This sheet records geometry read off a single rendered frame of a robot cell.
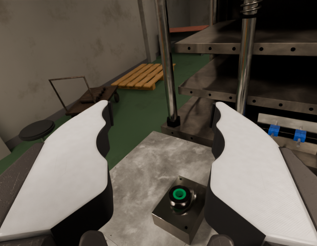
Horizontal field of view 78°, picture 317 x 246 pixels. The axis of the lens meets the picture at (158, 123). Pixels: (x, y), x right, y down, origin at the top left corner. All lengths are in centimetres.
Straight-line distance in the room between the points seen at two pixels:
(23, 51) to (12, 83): 47
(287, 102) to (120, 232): 90
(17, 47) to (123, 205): 291
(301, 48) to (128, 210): 94
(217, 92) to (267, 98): 24
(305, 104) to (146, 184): 79
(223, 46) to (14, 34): 292
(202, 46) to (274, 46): 32
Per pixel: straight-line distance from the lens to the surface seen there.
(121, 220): 87
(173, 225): 74
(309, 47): 99
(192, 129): 127
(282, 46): 99
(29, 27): 358
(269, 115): 111
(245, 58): 98
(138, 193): 93
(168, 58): 112
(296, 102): 107
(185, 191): 77
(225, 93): 112
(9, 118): 341
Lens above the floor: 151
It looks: 32 degrees down
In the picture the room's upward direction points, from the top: 9 degrees counter-clockwise
